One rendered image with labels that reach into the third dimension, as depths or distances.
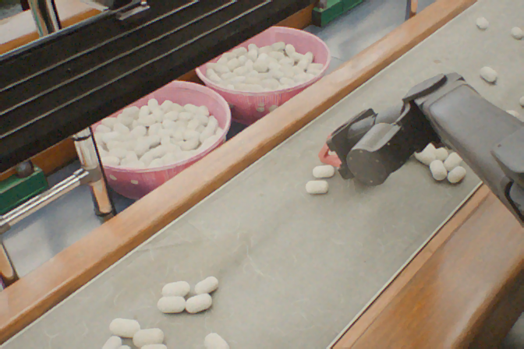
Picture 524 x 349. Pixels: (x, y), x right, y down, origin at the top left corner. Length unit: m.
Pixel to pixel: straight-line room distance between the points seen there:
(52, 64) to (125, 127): 0.56
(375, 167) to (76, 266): 0.40
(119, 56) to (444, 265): 0.46
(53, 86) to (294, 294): 0.40
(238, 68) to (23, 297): 0.63
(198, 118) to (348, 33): 0.55
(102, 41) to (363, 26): 1.04
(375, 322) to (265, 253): 0.19
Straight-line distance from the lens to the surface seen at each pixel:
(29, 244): 1.00
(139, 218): 0.84
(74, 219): 1.01
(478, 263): 0.78
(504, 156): 0.41
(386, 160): 0.72
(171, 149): 1.00
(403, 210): 0.87
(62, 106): 0.52
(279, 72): 1.18
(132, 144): 1.03
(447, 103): 0.68
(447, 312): 0.72
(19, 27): 1.48
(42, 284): 0.80
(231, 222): 0.85
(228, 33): 0.61
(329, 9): 1.52
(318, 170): 0.90
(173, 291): 0.75
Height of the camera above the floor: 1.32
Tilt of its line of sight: 40 degrees down
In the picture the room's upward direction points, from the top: 4 degrees counter-clockwise
